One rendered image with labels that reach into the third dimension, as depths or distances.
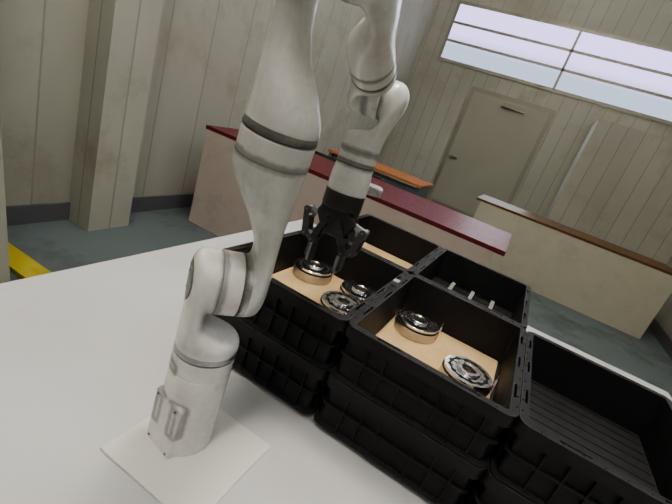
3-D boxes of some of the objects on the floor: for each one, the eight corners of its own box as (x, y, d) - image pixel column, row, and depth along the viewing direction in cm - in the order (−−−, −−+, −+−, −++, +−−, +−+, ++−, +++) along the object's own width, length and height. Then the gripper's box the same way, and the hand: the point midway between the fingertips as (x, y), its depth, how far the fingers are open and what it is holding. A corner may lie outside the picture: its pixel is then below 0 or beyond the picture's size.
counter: (243, 211, 404) (263, 132, 378) (467, 323, 328) (512, 234, 302) (186, 219, 339) (206, 124, 313) (450, 361, 262) (506, 252, 236)
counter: (641, 340, 435) (684, 277, 410) (451, 254, 506) (477, 197, 481) (628, 319, 496) (664, 263, 471) (460, 245, 567) (483, 194, 542)
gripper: (303, 173, 75) (280, 252, 80) (375, 204, 70) (345, 287, 75) (323, 173, 81) (300, 247, 87) (390, 201, 76) (361, 278, 81)
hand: (323, 259), depth 80 cm, fingers open, 5 cm apart
